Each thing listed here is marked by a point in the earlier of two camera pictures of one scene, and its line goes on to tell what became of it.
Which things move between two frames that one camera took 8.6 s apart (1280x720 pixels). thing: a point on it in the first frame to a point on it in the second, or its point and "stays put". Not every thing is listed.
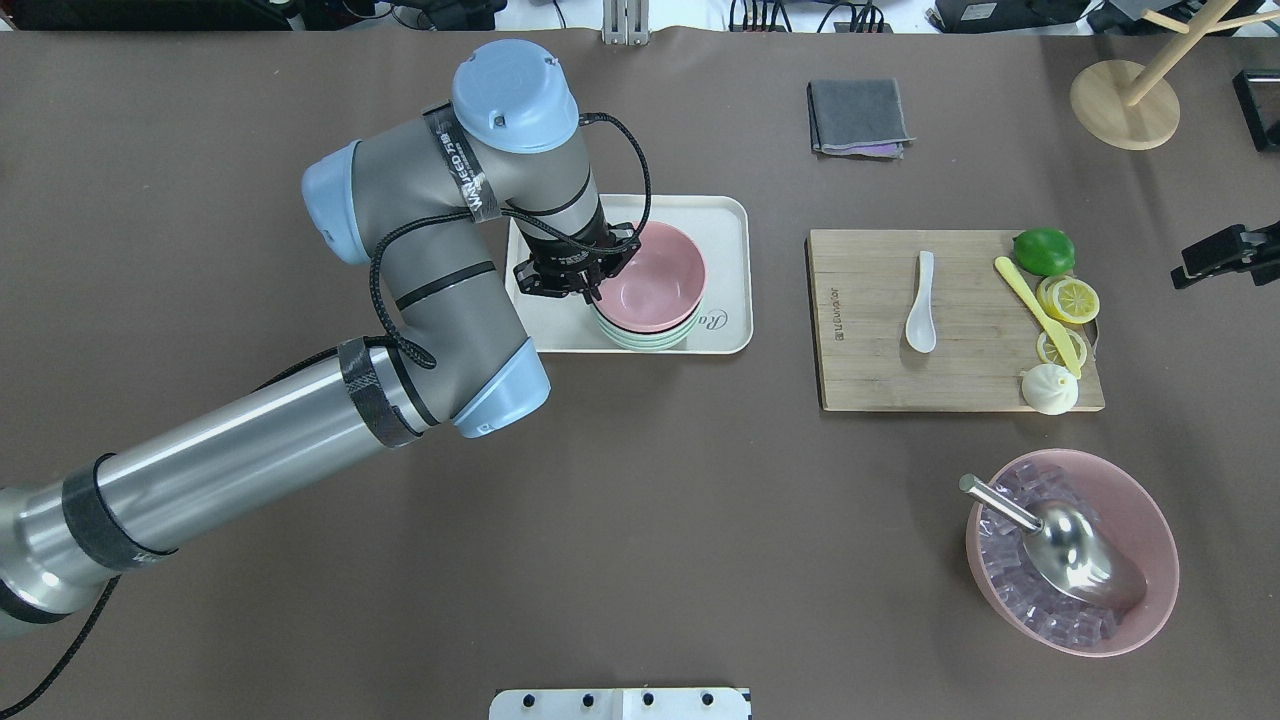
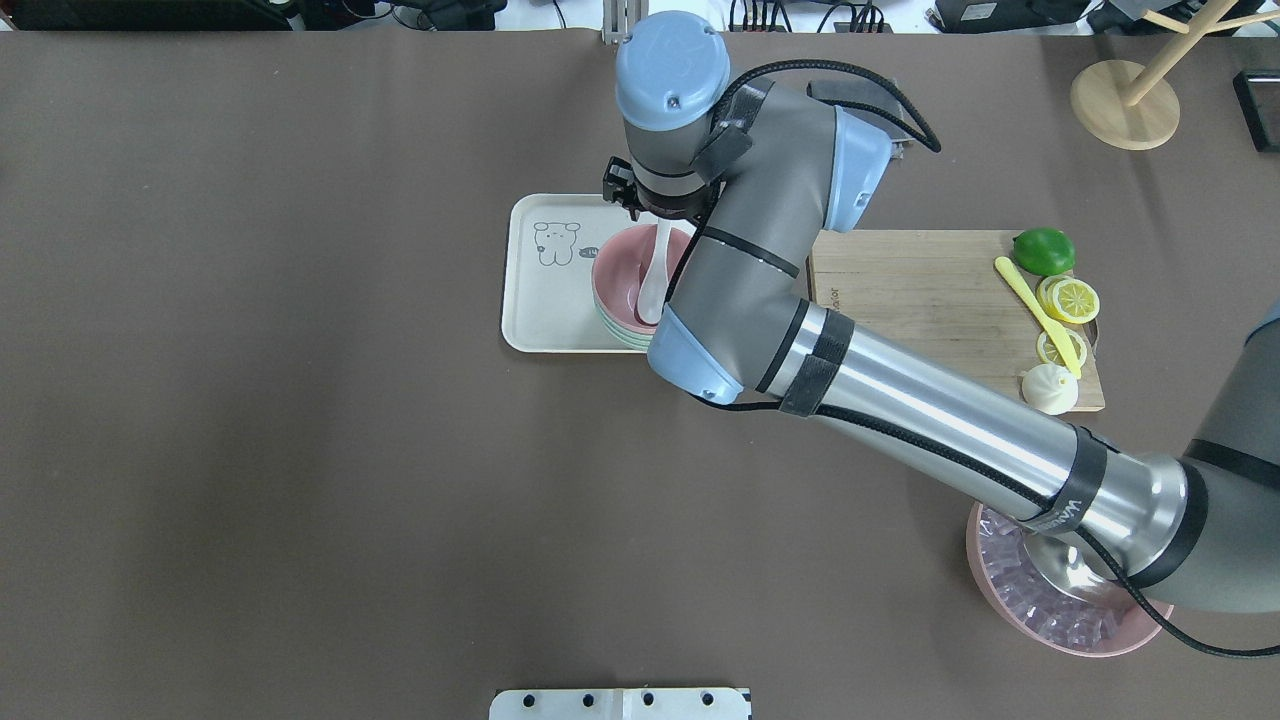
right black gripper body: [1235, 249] to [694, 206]
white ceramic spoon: [920, 329] to [654, 294]
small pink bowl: [660, 285] stays put
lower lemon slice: [1050, 354] stays put
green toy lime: [1045, 250] stays put
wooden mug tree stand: [1131, 106] stays put
